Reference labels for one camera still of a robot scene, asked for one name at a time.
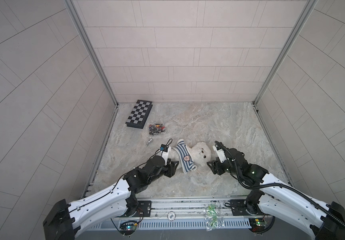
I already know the blue white striped shirt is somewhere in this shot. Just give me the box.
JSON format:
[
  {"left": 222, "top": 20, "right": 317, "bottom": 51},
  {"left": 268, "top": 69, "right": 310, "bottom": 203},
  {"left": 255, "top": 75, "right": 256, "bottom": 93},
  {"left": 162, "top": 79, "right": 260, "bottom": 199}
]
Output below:
[{"left": 172, "top": 139, "right": 197, "bottom": 174}]

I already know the white teddy bear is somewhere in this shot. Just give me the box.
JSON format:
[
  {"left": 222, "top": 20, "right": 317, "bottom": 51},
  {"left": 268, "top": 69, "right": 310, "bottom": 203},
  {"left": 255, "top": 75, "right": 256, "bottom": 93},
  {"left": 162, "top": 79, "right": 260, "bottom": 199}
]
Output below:
[{"left": 168, "top": 142, "right": 211, "bottom": 172}]

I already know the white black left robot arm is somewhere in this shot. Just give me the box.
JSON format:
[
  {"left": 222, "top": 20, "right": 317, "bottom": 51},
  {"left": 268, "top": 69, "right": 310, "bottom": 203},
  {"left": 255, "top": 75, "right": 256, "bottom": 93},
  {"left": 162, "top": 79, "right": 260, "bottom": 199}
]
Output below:
[{"left": 43, "top": 156, "right": 179, "bottom": 240}]

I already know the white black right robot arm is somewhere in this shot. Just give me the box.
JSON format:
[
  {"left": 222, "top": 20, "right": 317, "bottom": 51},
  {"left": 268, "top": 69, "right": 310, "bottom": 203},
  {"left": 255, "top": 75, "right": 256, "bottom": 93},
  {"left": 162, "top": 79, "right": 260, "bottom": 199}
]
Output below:
[{"left": 207, "top": 142, "right": 345, "bottom": 240}]

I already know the small silver chess piece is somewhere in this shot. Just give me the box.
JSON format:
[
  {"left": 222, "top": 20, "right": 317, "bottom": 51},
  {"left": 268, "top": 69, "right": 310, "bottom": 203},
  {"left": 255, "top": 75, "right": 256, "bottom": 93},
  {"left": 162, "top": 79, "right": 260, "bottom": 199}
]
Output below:
[{"left": 146, "top": 138, "right": 153, "bottom": 146}]

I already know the clear bag of toy bricks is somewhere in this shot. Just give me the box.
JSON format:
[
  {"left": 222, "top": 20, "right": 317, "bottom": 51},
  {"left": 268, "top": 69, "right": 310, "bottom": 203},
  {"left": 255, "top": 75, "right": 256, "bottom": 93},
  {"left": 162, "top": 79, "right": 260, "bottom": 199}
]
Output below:
[{"left": 148, "top": 123, "right": 166, "bottom": 136}]

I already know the clear bag of green parts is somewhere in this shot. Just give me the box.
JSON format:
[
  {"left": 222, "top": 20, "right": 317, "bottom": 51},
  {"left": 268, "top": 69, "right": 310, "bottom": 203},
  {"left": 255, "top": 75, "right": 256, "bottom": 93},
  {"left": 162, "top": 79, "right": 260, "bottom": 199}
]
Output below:
[{"left": 204, "top": 204, "right": 225, "bottom": 231}]

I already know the folded black white chessboard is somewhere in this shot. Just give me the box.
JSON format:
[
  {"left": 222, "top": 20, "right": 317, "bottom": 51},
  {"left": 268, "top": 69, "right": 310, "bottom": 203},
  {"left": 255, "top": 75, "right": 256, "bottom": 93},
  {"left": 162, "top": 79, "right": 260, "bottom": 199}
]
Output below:
[{"left": 125, "top": 100, "right": 153, "bottom": 129}]

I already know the right green circuit board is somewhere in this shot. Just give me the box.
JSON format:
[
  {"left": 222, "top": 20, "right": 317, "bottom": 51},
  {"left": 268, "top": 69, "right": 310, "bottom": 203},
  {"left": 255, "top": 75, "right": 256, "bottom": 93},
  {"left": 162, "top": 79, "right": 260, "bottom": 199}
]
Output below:
[{"left": 248, "top": 218, "right": 267, "bottom": 233}]

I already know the green circuit board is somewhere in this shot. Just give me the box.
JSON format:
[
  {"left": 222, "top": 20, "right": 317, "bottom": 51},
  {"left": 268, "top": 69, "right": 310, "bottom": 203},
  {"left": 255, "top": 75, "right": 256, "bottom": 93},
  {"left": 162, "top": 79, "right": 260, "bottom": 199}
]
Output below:
[
  {"left": 119, "top": 221, "right": 139, "bottom": 236},
  {"left": 248, "top": 218, "right": 267, "bottom": 233}
]

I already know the left green circuit board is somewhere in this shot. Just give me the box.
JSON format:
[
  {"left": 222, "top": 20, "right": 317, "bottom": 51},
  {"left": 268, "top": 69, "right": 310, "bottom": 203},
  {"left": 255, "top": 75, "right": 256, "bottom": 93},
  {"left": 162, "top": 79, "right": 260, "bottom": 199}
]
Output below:
[{"left": 119, "top": 221, "right": 139, "bottom": 236}]

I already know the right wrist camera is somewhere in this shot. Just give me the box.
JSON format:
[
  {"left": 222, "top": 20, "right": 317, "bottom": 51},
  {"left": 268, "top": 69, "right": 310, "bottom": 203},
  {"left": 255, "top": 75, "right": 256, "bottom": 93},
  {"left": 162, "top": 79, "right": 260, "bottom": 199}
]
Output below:
[{"left": 213, "top": 144, "right": 227, "bottom": 163}]

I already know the black corrugated cable hose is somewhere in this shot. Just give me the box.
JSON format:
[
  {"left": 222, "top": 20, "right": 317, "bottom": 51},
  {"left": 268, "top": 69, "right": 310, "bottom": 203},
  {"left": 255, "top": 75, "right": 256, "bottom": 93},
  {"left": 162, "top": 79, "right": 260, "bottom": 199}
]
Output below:
[{"left": 214, "top": 140, "right": 345, "bottom": 240}]

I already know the aluminium corner post left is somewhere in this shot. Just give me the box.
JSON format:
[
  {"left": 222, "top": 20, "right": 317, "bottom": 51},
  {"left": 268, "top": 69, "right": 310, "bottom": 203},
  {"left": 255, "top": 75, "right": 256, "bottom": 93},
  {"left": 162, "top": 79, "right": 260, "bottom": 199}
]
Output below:
[{"left": 62, "top": 0, "right": 119, "bottom": 106}]

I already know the aluminium corner post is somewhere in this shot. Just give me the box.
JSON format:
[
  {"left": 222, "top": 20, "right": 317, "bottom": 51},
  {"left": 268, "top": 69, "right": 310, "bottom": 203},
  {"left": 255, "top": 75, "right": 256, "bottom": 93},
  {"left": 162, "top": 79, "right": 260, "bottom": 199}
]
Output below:
[
  {"left": 62, "top": 0, "right": 119, "bottom": 106},
  {"left": 253, "top": 0, "right": 318, "bottom": 105}
]

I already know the aluminium corner post right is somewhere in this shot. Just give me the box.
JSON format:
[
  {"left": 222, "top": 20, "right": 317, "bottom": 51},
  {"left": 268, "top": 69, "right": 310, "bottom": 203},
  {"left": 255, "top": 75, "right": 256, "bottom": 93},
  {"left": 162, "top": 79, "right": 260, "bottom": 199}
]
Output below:
[{"left": 253, "top": 0, "right": 318, "bottom": 105}]

